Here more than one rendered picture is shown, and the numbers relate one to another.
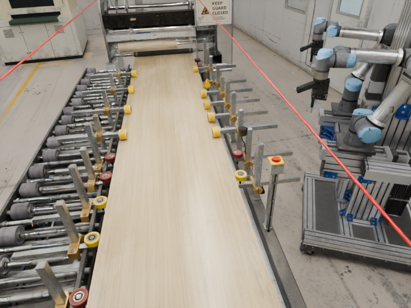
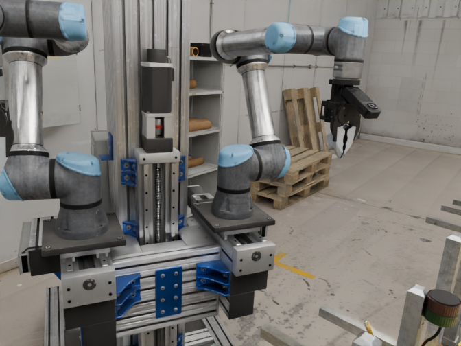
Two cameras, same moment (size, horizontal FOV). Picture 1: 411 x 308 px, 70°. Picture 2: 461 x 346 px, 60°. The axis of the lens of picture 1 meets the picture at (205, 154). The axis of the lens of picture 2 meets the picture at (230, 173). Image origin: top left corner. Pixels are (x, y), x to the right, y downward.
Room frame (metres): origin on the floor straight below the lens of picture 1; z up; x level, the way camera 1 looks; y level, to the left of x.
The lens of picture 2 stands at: (2.50, -0.03, 1.56)
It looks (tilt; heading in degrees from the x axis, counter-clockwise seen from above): 16 degrees down; 229
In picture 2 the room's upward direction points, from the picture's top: 3 degrees clockwise
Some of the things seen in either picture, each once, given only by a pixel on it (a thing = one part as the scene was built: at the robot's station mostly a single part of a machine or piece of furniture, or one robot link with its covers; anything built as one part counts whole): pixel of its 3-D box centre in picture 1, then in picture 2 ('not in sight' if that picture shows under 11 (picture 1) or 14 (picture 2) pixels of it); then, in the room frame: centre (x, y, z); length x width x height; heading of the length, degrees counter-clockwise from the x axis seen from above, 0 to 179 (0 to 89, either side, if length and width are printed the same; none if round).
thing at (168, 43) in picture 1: (162, 44); not in sight; (4.25, 0.53, 1.05); 1.43 x 0.12 x 0.12; 97
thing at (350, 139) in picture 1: (356, 135); (232, 198); (1.62, -0.99, 1.09); 0.15 x 0.15 x 0.10
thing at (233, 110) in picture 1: (233, 118); not in sight; (2.22, -0.25, 0.93); 0.04 x 0.04 x 0.48; 7
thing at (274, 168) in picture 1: (275, 165); not in sight; (1.21, -0.36, 1.18); 0.07 x 0.07 x 0.08; 7
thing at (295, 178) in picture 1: (268, 181); (389, 344); (1.52, -0.42, 0.81); 0.44 x 0.03 x 0.04; 97
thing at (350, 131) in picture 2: (315, 107); (342, 140); (1.53, -0.65, 1.35); 0.06 x 0.03 x 0.09; 73
